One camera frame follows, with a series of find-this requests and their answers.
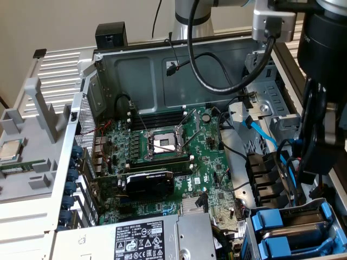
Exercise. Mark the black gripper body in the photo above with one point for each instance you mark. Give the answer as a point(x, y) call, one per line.
point(325, 46)

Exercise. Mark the hard drive in blue caddy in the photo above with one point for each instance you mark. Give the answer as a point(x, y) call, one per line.
point(338, 222)

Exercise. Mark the green motherboard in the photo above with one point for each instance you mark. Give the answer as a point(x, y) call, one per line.
point(206, 162)

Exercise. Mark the coin battery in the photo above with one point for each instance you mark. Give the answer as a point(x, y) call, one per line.
point(206, 117)

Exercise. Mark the silver socket cover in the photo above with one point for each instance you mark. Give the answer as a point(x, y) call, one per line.
point(197, 119)

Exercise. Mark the black RAM slot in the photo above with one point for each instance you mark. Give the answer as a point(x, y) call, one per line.
point(160, 160)
point(162, 123)
point(181, 170)
point(162, 117)

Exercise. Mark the silver heat sink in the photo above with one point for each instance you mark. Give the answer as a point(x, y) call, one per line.
point(189, 207)

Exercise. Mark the thin metal locking lever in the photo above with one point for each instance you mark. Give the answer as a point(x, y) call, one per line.
point(162, 148)
point(139, 119)

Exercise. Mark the CPU socket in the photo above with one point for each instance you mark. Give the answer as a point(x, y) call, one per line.
point(162, 138)

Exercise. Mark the black graphics card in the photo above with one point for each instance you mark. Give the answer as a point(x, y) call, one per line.
point(149, 185)

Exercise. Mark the open grey PC case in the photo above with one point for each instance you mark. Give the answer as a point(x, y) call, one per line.
point(135, 81)

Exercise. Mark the black block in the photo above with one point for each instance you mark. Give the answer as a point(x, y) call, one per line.
point(111, 35)

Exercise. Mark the blue slot latch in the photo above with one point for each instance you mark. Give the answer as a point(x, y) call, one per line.
point(72, 175)
point(77, 151)
point(67, 202)
point(70, 188)
point(65, 216)
point(72, 162)

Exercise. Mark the grey power supply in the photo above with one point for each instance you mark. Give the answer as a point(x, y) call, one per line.
point(95, 243)

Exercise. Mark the grey parts rack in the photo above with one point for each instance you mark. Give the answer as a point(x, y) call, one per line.
point(35, 162)

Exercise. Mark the green RAM stick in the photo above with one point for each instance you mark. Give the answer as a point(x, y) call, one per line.
point(16, 169)

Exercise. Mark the CPU with silver lid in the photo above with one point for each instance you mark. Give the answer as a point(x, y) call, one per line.
point(9, 151)

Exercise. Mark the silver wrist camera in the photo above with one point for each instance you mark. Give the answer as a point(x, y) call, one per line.
point(260, 24)

